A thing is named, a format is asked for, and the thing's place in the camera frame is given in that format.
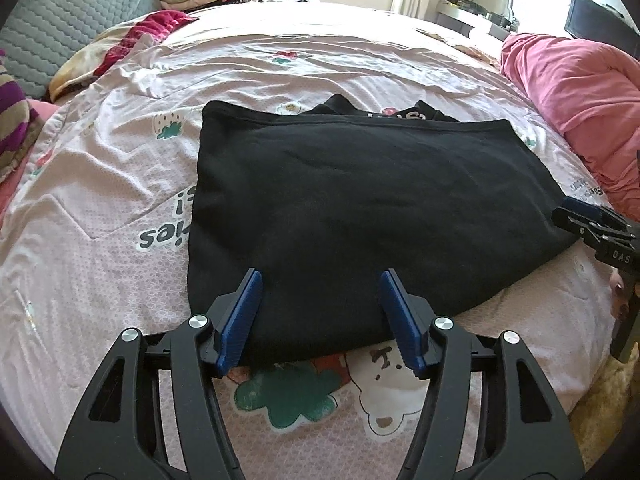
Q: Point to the person's right hand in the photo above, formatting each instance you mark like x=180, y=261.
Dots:
x=621, y=297

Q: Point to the yellow fluffy rug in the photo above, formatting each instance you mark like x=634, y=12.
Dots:
x=610, y=410

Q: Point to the purple striped pillow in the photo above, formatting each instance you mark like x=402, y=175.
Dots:
x=12, y=115

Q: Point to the red and yellow blanket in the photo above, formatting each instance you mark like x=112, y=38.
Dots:
x=130, y=40

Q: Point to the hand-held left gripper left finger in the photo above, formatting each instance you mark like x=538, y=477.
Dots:
x=240, y=320

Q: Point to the pink quilt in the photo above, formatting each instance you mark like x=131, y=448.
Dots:
x=575, y=95

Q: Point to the black sweatshirt with orange cuffs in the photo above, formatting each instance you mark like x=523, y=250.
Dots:
x=350, y=200

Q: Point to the black monitor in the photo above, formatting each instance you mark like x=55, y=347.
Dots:
x=595, y=20

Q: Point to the white desk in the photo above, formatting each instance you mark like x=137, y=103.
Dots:
x=465, y=17

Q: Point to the grey quilted headboard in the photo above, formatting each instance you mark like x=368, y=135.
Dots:
x=75, y=15

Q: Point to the pink pillow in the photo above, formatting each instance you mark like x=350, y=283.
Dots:
x=25, y=160

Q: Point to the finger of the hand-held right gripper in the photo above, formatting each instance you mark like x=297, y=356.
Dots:
x=592, y=210
x=575, y=225

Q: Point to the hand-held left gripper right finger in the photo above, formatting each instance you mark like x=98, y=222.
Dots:
x=400, y=320

